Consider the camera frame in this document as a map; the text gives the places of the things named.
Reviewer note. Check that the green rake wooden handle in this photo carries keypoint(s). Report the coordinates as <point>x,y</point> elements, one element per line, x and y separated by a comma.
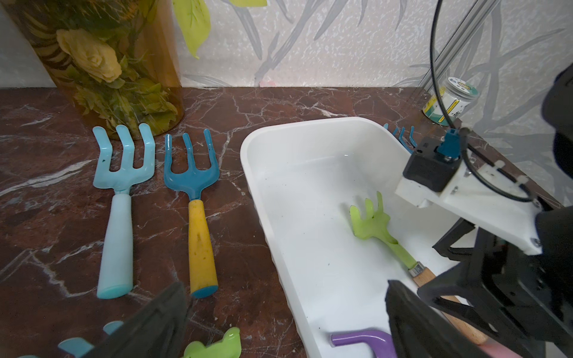
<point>375,225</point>

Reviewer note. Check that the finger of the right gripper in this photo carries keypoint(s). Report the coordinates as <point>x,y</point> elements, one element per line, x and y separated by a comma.
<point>520,304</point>
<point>444,246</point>

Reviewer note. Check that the purple rake pink handle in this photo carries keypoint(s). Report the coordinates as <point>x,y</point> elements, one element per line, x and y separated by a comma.
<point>379,342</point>

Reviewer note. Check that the white plastic storage box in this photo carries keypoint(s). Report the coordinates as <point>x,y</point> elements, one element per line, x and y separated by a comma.
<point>303,178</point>

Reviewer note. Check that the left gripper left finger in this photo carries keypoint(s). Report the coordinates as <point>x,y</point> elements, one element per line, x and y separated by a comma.
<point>156,331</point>

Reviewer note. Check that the dark teal rake yellow handle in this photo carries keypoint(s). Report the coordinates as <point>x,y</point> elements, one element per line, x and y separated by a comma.
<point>407,142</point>

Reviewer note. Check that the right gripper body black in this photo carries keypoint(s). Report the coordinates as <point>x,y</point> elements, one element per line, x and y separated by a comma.
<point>555,227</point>

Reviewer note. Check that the small jar green label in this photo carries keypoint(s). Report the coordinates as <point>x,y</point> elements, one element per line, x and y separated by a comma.
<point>456,95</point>

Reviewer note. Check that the dark teal fork yellow handle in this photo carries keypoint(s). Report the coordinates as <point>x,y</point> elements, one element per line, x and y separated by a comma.
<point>203,277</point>

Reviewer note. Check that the light blue fork pale handle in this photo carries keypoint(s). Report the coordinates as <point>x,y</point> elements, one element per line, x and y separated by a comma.
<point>116,270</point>

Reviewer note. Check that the potted plant amber vase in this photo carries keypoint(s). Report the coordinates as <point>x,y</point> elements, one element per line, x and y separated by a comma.
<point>115,60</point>

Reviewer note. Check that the green tool wooden handle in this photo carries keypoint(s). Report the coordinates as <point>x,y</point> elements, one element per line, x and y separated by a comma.
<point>229,346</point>

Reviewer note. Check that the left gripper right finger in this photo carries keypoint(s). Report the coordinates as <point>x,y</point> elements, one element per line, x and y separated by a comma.
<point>418,331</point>

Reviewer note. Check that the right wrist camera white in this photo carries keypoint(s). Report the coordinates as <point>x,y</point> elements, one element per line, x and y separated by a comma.
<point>440,172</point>

